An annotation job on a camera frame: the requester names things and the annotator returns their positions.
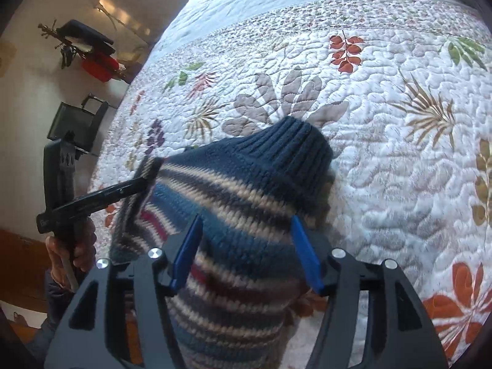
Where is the black chair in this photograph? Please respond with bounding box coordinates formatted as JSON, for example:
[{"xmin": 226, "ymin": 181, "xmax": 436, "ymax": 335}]
[{"xmin": 47, "ymin": 93, "xmax": 111, "ymax": 155}]

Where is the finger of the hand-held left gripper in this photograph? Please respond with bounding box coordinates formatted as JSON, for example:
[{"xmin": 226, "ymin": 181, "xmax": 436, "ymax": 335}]
[{"xmin": 89, "ymin": 157, "xmax": 159, "ymax": 216}]

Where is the dry branch wall decoration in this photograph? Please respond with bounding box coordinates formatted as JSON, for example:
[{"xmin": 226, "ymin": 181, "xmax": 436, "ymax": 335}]
[{"xmin": 93, "ymin": 1, "xmax": 151, "ymax": 44}]

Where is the person's left hand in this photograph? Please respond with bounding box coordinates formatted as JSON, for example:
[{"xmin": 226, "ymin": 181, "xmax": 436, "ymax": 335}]
[{"xmin": 45, "ymin": 217, "xmax": 97, "ymax": 290}]

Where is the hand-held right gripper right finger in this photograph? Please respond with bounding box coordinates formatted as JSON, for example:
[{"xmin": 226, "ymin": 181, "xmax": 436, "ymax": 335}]
[{"xmin": 291, "ymin": 214, "xmax": 449, "ymax": 369}]

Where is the striped knit sweater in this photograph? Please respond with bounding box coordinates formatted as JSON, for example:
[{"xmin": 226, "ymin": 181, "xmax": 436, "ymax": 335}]
[{"xmin": 109, "ymin": 115, "xmax": 335, "ymax": 369}]

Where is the red box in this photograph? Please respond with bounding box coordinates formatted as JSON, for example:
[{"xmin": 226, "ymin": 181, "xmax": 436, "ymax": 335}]
[{"xmin": 80, "ymin": 53, "xmax": 121, "ymax": 84}]

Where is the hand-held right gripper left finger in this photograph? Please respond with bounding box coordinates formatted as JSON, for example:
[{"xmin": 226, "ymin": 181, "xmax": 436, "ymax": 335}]
[{"xmin": 44, "ymin": 214, "xmax": 204, "ymax": 369}]

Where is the floral quilted bed cover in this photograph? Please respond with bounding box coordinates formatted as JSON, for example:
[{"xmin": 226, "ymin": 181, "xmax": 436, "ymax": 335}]
[{"xmin": 90, "ymin": 0, "xmax": 492, "ymax": 364}]

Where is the person's left forearm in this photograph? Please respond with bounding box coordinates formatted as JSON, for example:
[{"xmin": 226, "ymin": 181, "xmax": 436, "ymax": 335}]
[{"xmin": 35, "ymin": 269, "xmax": 82, "ymax": 356}]

